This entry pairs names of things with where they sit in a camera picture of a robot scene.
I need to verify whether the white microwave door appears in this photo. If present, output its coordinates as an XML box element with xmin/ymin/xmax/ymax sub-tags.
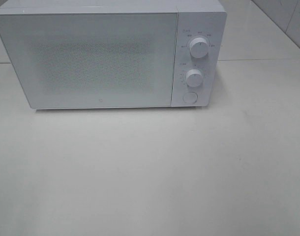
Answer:
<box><xmin>0</xmin><ymin>13</ymin><xmax>177</xmax><ymax>109</ymax></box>

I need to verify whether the round door release button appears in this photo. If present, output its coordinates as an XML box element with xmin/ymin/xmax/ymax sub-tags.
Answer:
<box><xmin>183</xmin><ymin>92</ymin><xmax>198</xmax><ymax>104</ymax></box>

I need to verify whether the white upper power knob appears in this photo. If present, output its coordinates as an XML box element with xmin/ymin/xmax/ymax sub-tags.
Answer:
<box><xmin>188</xmin><ymin>35</ymin><xmax>210</xmax><ymax>59</ymax></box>

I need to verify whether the white microwave oven body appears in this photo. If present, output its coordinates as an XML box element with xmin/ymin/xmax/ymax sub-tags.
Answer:
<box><xmin>0</xmin><ymin>0</ymin><xmax>227</xmax><ymax>109</ymax></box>

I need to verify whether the white timer knob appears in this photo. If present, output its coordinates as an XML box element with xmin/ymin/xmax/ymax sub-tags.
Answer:
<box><xmin>185</xmin><ymin>69</ymin><xmax>204</xmax><ymax>88</ymax></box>

